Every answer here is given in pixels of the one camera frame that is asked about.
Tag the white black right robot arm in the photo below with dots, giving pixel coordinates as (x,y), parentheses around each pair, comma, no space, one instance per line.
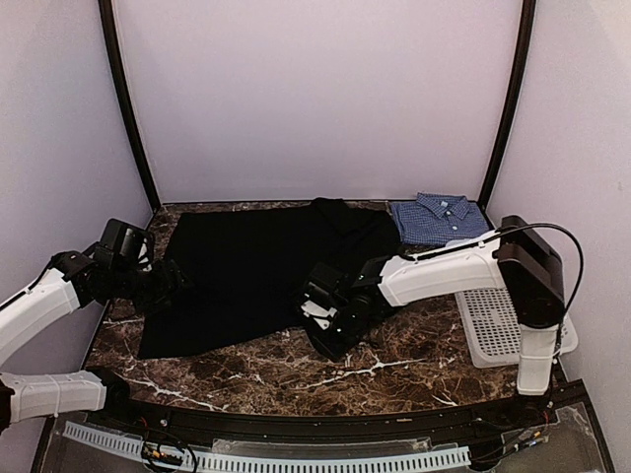
(340,307)

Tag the black front table rail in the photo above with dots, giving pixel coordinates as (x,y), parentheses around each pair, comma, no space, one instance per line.
(475,422)

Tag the white slotted cable duct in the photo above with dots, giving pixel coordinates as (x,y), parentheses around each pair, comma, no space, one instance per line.
(225,455)

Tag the blue checkered shirt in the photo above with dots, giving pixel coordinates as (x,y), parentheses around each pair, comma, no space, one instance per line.
(436,219)

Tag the black corner post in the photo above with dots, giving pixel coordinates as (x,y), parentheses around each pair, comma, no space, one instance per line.
(126,107)
(510,105)

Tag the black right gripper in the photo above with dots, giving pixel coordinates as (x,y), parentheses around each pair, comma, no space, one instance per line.
(332,349)

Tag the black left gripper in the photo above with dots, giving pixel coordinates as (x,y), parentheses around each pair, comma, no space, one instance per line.
(169,284)

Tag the black left corner post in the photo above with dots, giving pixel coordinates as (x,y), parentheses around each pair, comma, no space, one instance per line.
(126,107)

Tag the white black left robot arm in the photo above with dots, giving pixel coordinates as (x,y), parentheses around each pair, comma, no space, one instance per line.
(120,265)

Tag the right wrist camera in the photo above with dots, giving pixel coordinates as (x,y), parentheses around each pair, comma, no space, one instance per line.
(317,316)

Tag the black right corner post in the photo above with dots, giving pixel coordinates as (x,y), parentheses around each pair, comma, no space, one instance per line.
(510,105)

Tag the white plastic laundry basket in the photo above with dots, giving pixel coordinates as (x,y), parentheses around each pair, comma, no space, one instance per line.
(494,336)

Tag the black garment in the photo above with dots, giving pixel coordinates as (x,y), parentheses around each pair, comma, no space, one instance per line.
(247,269)

